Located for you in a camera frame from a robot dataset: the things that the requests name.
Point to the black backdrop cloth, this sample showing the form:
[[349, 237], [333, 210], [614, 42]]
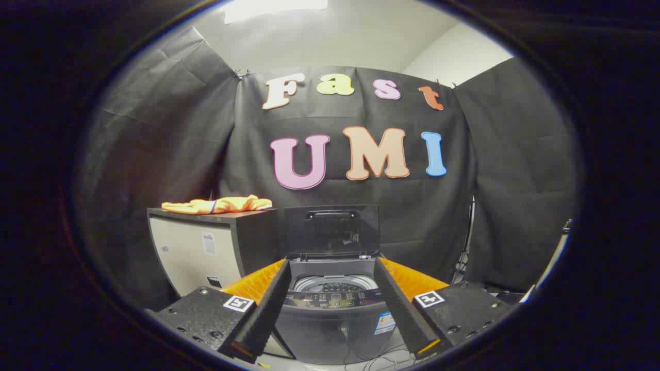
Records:
[[361, 206]]

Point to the thin black light stand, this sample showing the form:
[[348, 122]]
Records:
[[470, 226]]

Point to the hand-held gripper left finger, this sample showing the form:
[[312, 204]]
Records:
[[268, 309]]

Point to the orange shirt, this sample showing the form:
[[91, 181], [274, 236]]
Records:
[[227, 205]]

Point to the grey washing machine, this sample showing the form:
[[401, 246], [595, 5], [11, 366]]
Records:
[[330, 330]]

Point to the dark cabinet with white door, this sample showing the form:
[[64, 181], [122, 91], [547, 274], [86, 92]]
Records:
[[191, 252]]

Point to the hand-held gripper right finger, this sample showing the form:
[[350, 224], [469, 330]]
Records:
[[399, 309]]

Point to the white stand pole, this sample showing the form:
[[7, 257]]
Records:
[[554, 257]]

